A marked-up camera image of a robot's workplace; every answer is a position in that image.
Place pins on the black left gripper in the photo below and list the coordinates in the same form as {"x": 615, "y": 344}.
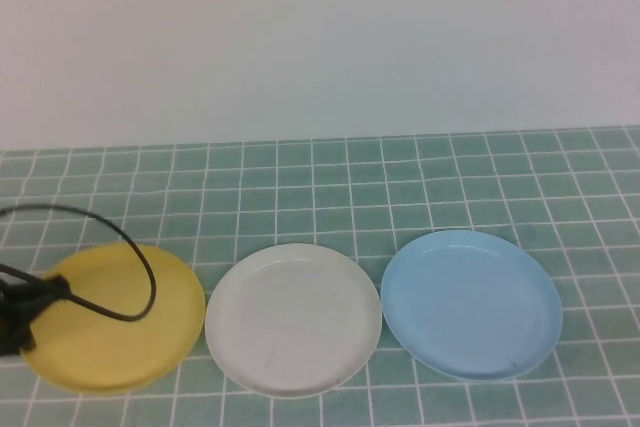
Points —
{"x": 11, "y": 307}

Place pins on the yellow plastic plate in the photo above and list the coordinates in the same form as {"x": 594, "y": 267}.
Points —
{"x": 125, "y": 347}

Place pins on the light blue plastic plate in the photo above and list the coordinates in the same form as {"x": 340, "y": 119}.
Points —
{"x": 470, "y": 307}

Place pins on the white plastic plate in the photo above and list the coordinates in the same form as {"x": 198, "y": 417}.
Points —
{"x": 295, "y": 317}

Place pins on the green checkered tablecloth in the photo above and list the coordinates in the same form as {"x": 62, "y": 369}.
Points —
{"x": 320, "y": 187}

